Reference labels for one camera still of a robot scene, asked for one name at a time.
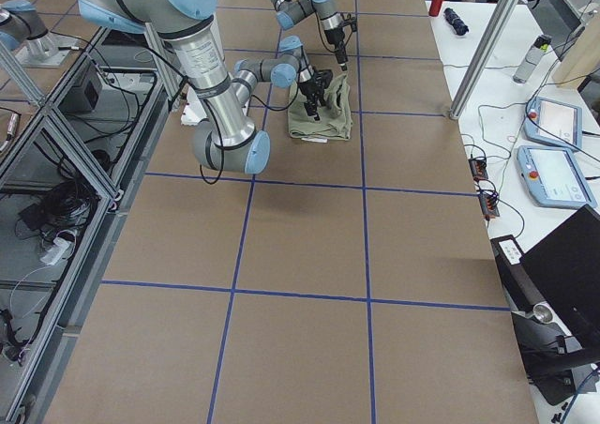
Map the aluminium frame post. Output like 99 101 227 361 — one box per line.
448 0 518 120

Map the near blue teach pendant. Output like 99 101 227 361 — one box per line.
517 145 597 209

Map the white paper hang tag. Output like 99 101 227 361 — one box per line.
301 137 328 144

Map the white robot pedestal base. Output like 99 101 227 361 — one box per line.
181 89 206 127

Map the folded dark blue umbrella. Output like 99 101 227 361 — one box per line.
443 8 469 37

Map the olive green long-sleeve shirt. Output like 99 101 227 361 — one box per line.
287 73 353 141

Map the blue teach pendant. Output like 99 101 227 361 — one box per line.
523 97 582 150
517 145 597 209

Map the far blue teach pendant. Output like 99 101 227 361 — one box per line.
523 97 582 150

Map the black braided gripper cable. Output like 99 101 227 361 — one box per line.
199 74 306 185

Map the black laptop computer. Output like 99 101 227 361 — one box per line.
491 204 599 347

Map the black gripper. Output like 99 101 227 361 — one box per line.
324 27 348 72
299 69 331 121

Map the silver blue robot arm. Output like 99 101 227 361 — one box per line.
78 0 333 174
270 0 357 72

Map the clear water bottle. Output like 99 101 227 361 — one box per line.
512 34 552 83

